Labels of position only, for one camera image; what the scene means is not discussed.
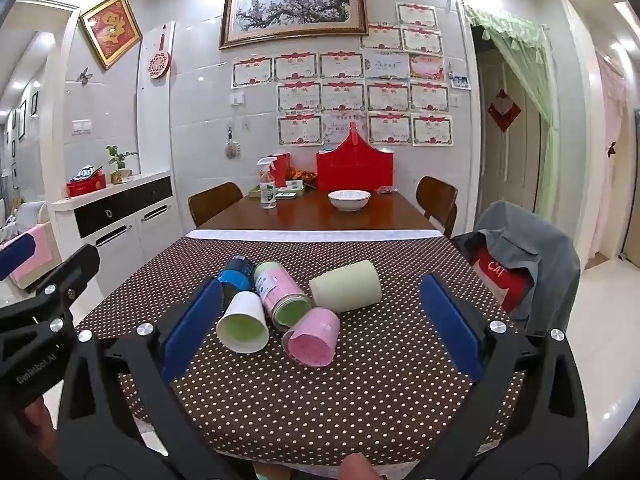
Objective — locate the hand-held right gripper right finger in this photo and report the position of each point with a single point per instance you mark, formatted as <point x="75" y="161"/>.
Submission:
<point x="452" y="325"/>

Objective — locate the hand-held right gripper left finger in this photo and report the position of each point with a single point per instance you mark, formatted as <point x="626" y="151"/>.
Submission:
<point x="192" y="325"/>

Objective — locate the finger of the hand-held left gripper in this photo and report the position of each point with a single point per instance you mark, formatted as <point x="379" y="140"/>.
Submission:
<point x="75" y="270"/>
<point x="15" y="255"/>

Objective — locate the white cup green inside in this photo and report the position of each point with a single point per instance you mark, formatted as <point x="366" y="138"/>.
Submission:
<point x="243" y="322"/>

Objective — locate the blue cup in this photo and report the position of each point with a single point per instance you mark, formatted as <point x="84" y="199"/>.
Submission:
<point x="235" y="272"/>

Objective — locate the pink green labelled cup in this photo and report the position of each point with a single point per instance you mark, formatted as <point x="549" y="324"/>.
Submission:
<point x="280" y="295"/>

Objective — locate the cream cup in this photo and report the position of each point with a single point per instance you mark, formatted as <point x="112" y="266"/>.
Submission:
<point x="345" y="287"/>

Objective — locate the person's left hand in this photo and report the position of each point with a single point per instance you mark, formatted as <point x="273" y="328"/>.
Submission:
<point x="32" y="417"/>

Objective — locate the person's right hand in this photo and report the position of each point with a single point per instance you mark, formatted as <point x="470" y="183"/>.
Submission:
<point x="357" y="467"/>

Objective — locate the pink cloth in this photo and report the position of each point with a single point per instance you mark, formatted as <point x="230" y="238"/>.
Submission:
<point x="32" y="255"/>

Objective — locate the red printed cloth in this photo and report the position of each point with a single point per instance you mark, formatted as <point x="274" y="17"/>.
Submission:
<point x="502" y="280"/>

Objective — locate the white sideboard cabinet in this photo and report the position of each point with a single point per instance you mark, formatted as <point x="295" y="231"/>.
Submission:
<point x="120" y="220"/>

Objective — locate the red tin box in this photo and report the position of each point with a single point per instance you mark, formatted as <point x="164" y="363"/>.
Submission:
<point x="86" y="186"/>

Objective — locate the brown polka dot tablecloth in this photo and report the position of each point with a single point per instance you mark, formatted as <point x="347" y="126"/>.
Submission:
<point x="375" y="390"/>

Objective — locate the grey jacket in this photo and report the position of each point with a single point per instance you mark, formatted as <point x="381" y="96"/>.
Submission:
<point x="530" y="245"/>

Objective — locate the potted green plant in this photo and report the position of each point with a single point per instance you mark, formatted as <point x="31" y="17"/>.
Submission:
<point x="120" y="160"/>

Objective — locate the wooden chair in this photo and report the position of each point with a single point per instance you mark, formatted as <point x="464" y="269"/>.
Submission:
<point x="215" y="202"/>
<point x="437" y="202"/>

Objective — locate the clear spray bottle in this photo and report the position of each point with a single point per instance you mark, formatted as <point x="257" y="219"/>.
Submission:
<point x="267" y="185"/>

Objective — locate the white bowl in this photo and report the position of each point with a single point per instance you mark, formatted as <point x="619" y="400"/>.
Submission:
<point x="349" y="200"/>

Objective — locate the green tray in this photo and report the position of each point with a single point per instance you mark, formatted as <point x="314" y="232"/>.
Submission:
<point x="285" y="192"/>

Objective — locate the red boxes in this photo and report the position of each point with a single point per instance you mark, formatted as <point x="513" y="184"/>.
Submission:
<point x="280" y="165"/>

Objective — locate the hanging round utensil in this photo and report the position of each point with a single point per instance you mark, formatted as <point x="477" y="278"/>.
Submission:
<point x="231" y="146"/>

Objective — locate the orange snack packets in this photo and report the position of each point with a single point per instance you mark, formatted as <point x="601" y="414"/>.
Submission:
<point x="301" y="176"/>

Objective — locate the red diamond door ornament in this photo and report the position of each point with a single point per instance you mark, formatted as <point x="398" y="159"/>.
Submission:
<point x="504" y="110"/>

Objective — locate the round red hanging ornament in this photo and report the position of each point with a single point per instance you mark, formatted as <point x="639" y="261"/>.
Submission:
<point x="160" y="62"/>

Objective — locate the gold framed red picture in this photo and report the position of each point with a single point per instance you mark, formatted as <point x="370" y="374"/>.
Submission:
<point x="111" y="27"/>

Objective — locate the green door curtain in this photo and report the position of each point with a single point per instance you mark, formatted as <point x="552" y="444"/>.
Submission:
<point x="525" y="85"/>

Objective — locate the pink curtain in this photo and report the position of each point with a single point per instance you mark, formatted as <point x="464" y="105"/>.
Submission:
<point x="614" y="110"/>

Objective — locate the framed blossom painting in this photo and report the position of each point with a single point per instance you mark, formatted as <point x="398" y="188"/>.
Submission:
<point x="295" y="7"/>

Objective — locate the wall light switch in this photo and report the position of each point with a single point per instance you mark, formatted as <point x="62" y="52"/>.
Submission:
<point x="81" y="125"/>

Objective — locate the butterfly wall decoration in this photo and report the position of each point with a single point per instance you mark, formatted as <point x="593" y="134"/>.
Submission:
<point x="85" y="75"/>

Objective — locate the wall socket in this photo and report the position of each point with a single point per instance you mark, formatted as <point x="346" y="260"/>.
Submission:
<point x="237" y="97"/>

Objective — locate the small wall photo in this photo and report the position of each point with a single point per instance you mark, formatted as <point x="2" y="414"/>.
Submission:
<point x="460" y="81"/>

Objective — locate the group of wall certificates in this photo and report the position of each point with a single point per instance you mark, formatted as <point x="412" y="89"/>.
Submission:
<point x="345" y="97"/>

